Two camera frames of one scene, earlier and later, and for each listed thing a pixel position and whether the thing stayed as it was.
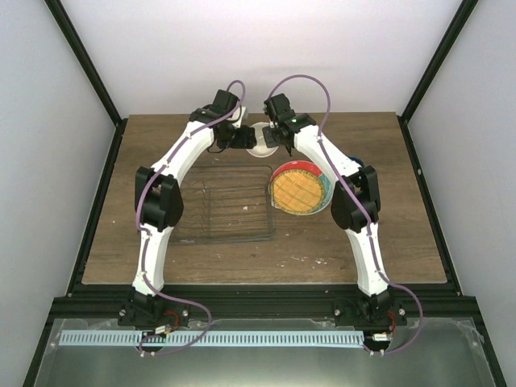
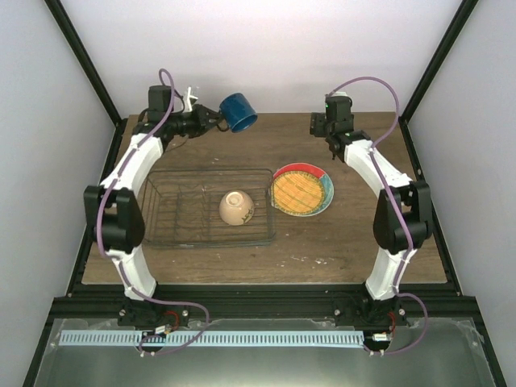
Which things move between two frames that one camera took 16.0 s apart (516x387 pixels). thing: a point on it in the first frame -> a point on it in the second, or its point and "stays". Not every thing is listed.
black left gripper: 243,141 -> 201,126
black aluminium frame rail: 268,301 stays
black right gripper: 269,141 -> 314,125
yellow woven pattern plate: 297,192 stays
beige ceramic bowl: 260,149 -> 236,207
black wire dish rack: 226,203 stays
